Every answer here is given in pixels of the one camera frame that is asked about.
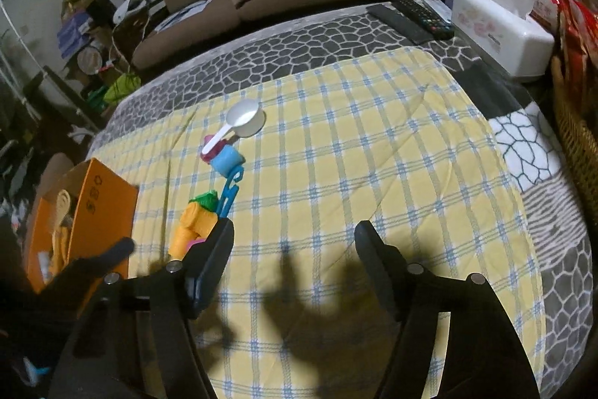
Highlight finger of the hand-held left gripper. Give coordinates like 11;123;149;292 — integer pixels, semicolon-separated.
61;237;136;283

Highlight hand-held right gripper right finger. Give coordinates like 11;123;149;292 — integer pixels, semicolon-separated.
354;220;534;399

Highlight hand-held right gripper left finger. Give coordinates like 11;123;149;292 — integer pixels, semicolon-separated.
51;219;235;399

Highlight orange cardboard box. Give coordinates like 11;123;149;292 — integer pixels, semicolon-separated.
25;157;140;292

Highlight beige wooden scoop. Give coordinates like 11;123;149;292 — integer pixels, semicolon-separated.
55;188;76;231

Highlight yellow roll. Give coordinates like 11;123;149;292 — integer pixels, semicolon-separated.
168;226;199;262

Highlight yellow plastic cup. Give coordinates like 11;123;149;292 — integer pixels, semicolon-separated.
181;203;219;236

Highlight blue plastic hook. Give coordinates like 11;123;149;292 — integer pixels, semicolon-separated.
215;168;244;218

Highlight yellow plaid blanket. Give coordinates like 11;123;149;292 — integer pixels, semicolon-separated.
86;48;547;399

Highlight blue plastic cup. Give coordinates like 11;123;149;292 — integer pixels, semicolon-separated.
209;145;246;175

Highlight green bag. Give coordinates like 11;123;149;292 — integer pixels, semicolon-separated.
91;74;141;107

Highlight white plastic scoop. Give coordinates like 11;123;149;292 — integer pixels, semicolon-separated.
212;100;267;154

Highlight round silver disc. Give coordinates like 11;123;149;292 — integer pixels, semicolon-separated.
77;46;104;75

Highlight blue bag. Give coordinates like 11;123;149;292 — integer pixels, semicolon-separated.
57;11;92;58

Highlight grey patterned blanket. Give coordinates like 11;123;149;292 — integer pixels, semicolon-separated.
84;1;594;399

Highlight white metal rack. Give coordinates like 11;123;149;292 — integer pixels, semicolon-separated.
0;0;57;124

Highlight wicker basket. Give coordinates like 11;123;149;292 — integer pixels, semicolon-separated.
551;53;598;222

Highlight black remote control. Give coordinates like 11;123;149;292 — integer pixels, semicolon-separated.
390;0;455;40
367;4;433;44

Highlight white device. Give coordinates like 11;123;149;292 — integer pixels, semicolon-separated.
114;0;145;23

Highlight papers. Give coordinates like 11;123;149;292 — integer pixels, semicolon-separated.
159;0;213;33

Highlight white tissue box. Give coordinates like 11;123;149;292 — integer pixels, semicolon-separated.
451;0;557;82

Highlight grey remote control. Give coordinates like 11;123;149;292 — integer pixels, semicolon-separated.
420;0;457;26

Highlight pile of red snack packets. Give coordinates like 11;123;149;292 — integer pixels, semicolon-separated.
537;0;598;68

